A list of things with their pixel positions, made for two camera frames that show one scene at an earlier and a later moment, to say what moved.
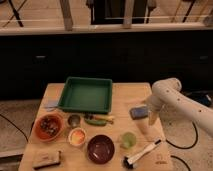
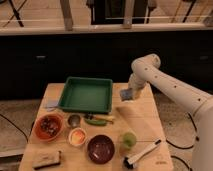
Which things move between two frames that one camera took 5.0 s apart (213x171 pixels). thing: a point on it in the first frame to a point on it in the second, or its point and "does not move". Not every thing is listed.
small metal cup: [74, 120] does not move
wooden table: [122, 140] does not move
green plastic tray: [87, 95] does not move
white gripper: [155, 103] to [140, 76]
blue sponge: [139, 112] to [126, 94]
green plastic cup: [128, 140] does not move
